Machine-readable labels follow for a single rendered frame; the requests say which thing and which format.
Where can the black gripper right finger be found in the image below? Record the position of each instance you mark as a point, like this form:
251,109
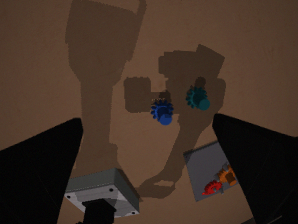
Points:
265,163

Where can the blue gear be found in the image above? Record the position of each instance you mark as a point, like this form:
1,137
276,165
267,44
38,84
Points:
162,112

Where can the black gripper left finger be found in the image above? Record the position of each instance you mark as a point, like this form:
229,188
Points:
34,174

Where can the dark teal gear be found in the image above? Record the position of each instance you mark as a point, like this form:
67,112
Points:
198,99

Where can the orange-brown gear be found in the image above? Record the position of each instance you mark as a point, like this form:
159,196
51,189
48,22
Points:
227,176

